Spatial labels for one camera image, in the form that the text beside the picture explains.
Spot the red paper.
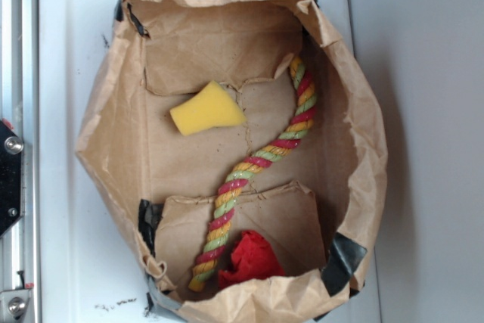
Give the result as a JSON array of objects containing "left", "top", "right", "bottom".
[{"left": 218, "top": 230, "right": 286, "bottom": 290}]

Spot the brown paper bag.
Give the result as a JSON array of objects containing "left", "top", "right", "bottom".
[{"left": 76, "top": 0, "right": 388, "bottom": 322}]

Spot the yellow sponge piece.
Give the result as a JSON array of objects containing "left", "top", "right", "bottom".
[{"left": 169, "top": 81, "right": 247, "bottom": 136}]

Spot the white plastic tray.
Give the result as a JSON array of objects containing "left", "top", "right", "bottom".
[{"left": 37, "top": 0, "right": 383, "bottom": 323}]

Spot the red yellow green rope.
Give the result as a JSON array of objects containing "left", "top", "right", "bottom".
[{"left": 188, "top": 56, "right": 318, "bottom": 293}]

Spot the black metal bracket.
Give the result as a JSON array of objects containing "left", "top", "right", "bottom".
[{"left": 0, "top": 120, "right": 24, "bottom": 238}]

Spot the aluminium frame rail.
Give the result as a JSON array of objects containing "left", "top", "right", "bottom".
[{"left": 1, "top": 0, "right": 42, "bottom": 322}]

